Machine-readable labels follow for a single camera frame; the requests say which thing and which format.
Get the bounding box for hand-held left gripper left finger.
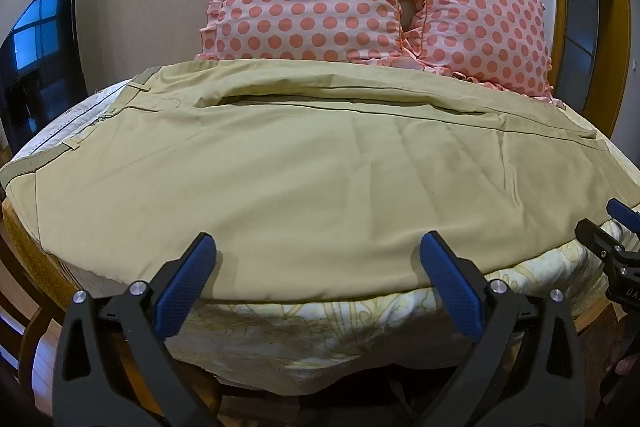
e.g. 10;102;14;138
52;232;222;427

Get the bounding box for khaki pants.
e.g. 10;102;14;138
0;59;615;304

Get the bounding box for yellow floral bedsheet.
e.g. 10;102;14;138
0;99;640;399

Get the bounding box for black flat screen television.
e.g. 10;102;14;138
0;0;90;148

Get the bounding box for white stitched quilt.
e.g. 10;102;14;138
14;79;143;158

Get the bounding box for small pink polka dot pillow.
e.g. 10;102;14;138
400;0;557;104

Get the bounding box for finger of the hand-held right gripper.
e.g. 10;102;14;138
606;199;640;230
574;219;640;269

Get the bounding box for dark wooden chair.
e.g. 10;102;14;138
0;222;61;388

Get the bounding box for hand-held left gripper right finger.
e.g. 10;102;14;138
409;230;587;427

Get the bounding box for yellow wooden door frame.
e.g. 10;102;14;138
481;0;633;135

